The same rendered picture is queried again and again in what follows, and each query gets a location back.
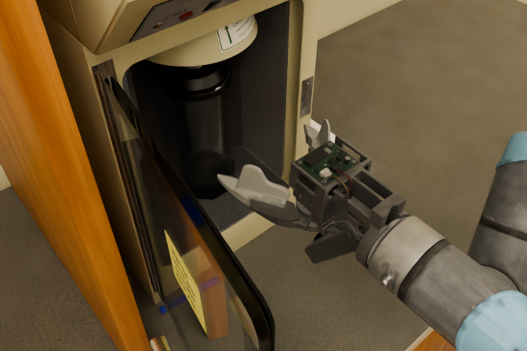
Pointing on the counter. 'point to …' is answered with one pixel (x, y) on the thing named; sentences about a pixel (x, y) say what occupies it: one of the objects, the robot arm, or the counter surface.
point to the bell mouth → (211, 45)
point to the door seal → (219, 238)
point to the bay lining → (253, 91)
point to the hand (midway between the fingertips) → (263, 153)
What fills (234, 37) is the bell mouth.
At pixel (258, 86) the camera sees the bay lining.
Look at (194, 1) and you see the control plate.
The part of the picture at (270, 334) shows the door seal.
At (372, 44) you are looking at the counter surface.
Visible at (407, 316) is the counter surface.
